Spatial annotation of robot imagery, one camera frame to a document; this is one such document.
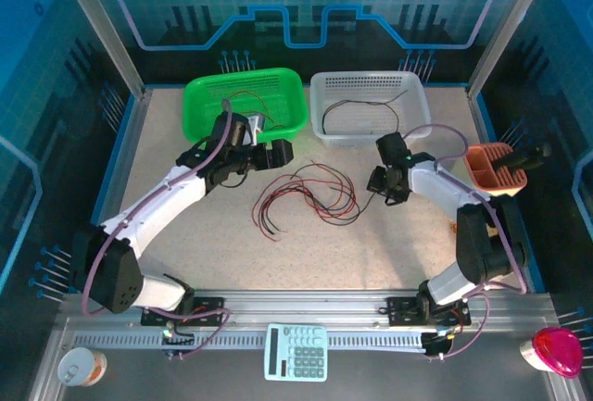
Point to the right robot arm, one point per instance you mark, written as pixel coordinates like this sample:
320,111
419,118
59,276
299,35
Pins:
440,183

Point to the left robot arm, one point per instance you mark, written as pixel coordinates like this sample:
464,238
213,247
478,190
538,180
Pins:
153,206

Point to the green plastic basket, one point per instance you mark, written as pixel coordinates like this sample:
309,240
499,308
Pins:
278,91

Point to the white plastic basket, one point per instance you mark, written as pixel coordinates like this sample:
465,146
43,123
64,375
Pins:
357,121

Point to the orange desk organizer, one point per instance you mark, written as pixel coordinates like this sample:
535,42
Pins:
495,174

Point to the small black controller board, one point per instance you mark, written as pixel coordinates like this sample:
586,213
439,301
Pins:
178,341
437,343

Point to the light blue calculator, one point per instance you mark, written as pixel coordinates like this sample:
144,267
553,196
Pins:
296,354

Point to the tin can with pull tab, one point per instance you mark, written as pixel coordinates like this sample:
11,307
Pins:
79,366

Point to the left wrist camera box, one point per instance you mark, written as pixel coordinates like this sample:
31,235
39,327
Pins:
256,127

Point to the aluminium rail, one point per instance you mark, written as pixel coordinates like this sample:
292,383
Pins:
301,304

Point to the aluminium frame post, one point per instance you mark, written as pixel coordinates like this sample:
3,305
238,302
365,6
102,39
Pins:
97,16
513,16

